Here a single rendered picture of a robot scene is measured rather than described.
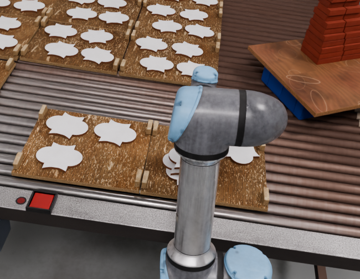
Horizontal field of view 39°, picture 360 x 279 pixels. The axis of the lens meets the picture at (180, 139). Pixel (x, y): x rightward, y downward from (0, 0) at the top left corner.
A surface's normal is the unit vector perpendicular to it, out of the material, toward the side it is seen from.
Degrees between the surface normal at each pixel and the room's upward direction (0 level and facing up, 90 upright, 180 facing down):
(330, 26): 90
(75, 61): 0
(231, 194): 0
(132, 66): 0
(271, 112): 43
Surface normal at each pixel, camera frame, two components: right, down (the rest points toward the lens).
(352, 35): 0.41, 0.62
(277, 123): 0.75, 0.18
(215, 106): 0.01, -0.30
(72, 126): 0.11, -0.76
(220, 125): -0.04, 0.36
